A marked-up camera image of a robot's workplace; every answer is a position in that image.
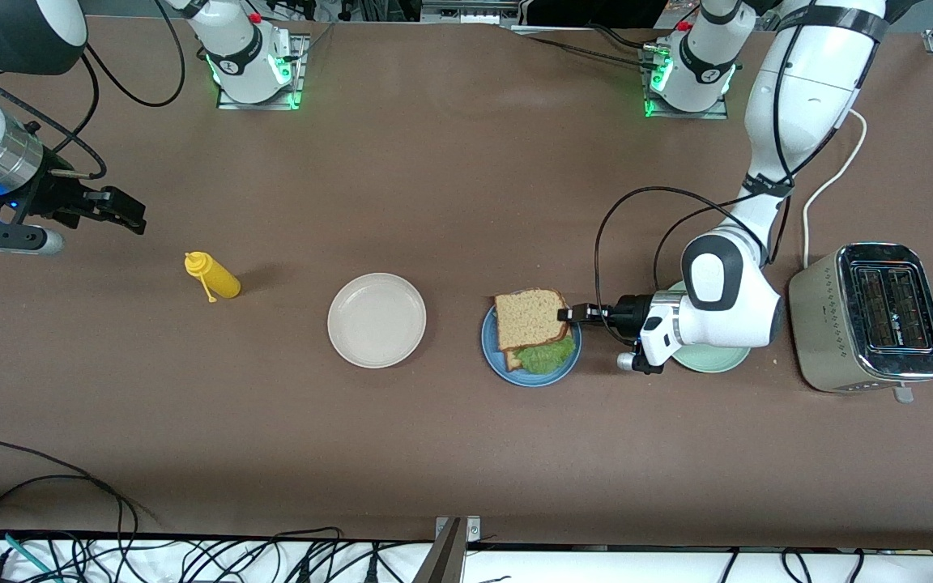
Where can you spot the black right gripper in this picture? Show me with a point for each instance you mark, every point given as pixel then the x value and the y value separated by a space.
pixel 54 197

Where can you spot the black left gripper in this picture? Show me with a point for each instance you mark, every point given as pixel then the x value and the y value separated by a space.
pixel 631 312

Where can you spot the brown bread slice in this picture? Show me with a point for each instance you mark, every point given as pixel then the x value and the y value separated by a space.
pixel 531 317
pixel 513 361

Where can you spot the green lettuce leaf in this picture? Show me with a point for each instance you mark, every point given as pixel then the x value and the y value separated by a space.
pixel 547 356

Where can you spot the yellow squeeze bottle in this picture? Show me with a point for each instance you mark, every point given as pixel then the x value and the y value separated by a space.
pixel 219 279

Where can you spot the blue plate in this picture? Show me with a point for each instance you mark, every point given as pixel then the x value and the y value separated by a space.
pixel 489 344

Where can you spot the light green plate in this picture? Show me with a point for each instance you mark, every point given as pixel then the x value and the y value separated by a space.
pixel 709 360

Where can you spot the beige plate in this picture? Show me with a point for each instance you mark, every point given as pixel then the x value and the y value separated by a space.
pixel 377 324

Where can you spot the beige chrome toaster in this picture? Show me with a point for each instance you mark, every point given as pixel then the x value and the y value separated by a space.
pixel 823 332

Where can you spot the grey power strip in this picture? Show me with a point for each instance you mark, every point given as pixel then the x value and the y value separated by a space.
pixel 466 11

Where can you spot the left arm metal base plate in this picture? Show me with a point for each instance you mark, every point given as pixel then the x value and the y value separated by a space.
pixel 717 114

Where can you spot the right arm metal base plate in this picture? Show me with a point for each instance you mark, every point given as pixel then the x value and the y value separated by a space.
pixel 301 69

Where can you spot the grey metal bracket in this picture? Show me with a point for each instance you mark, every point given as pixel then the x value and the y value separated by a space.
pixel 458 530

